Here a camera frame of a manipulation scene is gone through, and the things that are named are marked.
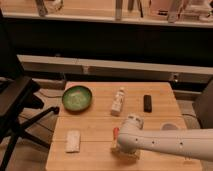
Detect green bowl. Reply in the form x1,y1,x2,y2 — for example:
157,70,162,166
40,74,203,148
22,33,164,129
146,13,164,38
62,85,92,112

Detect black rectangular block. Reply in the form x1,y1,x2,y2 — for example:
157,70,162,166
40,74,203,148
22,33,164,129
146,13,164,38
144,95,152,113

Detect translucent plastic cup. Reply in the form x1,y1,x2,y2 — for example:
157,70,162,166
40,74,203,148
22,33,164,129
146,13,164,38
161,123,178,131

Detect yellowish gripper tool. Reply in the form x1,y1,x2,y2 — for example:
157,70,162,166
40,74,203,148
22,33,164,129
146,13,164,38
111,147,140,160

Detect black office chair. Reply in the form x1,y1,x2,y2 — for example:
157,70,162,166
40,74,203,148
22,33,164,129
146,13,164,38
0,9,59,171

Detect white bottle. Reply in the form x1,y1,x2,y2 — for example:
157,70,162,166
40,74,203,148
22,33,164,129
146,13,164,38
111,87,125,116

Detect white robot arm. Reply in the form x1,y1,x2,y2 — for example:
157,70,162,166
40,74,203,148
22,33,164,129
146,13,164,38
111,114,213,161

